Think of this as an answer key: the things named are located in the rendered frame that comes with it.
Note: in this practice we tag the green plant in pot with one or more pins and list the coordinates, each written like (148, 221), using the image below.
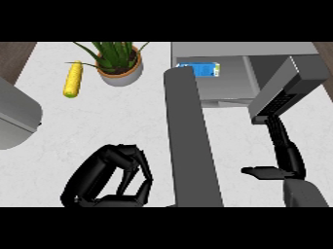
(121, 69)

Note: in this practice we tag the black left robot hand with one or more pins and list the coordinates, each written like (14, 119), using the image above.
(90, 176)

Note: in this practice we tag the dark grey microwave door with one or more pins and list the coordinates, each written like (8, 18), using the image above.
(191, 136)

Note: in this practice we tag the yellow corn cob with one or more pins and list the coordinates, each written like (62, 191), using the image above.
(73, 80)

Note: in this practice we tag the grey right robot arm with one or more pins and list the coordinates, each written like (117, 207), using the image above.
(304, 194)

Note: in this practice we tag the grey microwave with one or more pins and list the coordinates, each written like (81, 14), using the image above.
(290, 81)

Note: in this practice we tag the blue milk carton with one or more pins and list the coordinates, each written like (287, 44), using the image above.
(204, 69)

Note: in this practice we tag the rounded grey appliance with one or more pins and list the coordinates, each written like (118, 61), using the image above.
(5, 113)

